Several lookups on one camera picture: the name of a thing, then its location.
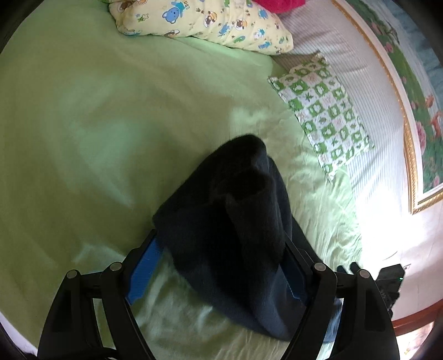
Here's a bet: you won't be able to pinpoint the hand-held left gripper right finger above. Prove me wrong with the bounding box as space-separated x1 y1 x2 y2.
281 233 401 360

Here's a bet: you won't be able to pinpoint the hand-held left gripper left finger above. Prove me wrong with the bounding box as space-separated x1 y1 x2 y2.
36 229 165 360

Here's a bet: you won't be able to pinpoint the dark navy pants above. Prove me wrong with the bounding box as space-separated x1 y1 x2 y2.
152 134 344 344

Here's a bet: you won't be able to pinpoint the green bed sheet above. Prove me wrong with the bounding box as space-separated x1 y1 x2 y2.
0 0 365 360

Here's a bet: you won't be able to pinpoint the grey striped mattress cover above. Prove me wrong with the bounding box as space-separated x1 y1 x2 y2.
273 10 413 225

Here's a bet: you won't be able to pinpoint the green white checked pillow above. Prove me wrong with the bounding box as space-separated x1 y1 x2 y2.
267 52 375 182

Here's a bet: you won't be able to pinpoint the yellow cartoon print pillow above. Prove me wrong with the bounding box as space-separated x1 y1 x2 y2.
108 0 294 56

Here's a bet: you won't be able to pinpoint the red fleece cloth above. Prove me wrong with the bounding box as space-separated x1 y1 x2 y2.
253 0 307 15

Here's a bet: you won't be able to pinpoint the brown wooden bed frame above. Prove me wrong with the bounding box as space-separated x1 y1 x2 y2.
391 307 443 337

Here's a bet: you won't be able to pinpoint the gold framed wall picture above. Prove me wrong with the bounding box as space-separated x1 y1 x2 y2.
331 0 443 216

